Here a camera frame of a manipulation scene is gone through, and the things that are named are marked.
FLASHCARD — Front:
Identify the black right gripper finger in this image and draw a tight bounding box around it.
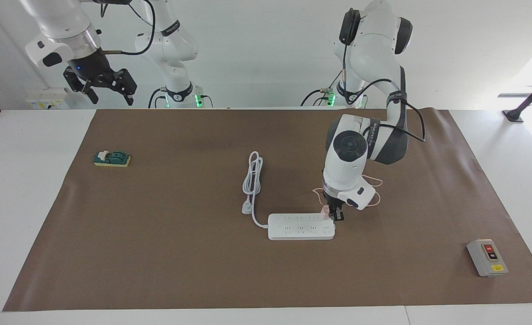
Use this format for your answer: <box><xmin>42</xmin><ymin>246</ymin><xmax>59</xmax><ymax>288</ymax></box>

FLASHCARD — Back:
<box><xmin>63</xmin><ymin>67</ymin><xmax>98</xmax><ymax>105</ymax></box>
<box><xmin>112</xmin><ymin>69</ymin><xmax>138</xmax><ymax>107</ymax></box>

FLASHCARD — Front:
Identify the pink charging cable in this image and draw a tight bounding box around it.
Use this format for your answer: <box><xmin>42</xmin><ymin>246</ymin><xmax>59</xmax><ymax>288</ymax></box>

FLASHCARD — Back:
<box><xmin>312</xmin><ymin>174</ymin><xmax>383</xmax><ymax>208</ymax></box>

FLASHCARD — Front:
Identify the white power strip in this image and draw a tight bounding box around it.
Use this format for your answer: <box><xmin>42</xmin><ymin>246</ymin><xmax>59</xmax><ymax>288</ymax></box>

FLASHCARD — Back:
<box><xmin>267</xmin><ymin>213</ymin><xmax>336</xmax><ymax>241</ymax></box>

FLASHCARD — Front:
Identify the brown table mat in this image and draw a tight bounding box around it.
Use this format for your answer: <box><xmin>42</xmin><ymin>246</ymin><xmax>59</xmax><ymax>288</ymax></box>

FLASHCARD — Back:
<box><xmin>3</xmin><ymin>107</ymin><xmax>532</xmax><ymax>312</ymax></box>

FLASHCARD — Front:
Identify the black base cable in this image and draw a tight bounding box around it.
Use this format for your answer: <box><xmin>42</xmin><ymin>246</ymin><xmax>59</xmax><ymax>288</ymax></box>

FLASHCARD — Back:
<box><xmin>147</xmin><ymin>87</ymin><xmax>168</xmax><ymax>109</ymax></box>
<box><xmin>300</xmin><ymin>88</ymin><xmax>336</xmax><ymax>108</ymax></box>

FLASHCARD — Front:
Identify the white wall socket box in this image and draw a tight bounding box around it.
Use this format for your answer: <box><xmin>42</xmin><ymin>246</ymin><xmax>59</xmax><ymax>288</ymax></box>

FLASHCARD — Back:
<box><xmin>25</xmin><ymin>88</ymin><xmax>71</xmax><ymax>110</ymax></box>

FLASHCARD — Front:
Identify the green knife switch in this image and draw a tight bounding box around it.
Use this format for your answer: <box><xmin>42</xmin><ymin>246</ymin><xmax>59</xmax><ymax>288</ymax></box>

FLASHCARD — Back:
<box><xmin>93</xmin><ymin>150</ymin><xmax>131</xmax><ymax>168</ymax></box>

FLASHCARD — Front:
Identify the white power strip cord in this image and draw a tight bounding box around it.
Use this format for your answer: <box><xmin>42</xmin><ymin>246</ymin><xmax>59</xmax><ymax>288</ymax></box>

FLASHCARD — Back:
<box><xmin>241</xmin><ymin>151</ymin><xmax>269</xmax><ymax>229</ymax></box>

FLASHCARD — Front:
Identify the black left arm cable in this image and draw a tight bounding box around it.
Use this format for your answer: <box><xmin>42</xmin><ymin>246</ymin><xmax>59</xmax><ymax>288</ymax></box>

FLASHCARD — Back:
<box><xmin>340</xmin><ymin>8</ymin><xmax>427</xmax><ymax>143</ymax></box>

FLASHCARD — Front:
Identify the grey on-off switch box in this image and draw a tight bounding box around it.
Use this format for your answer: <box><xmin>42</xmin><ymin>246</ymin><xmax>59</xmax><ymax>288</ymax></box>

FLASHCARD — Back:
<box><xmin>467</xmin><ymin>239</ymin><xmax>509</xmax><ymax>278</ymax></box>

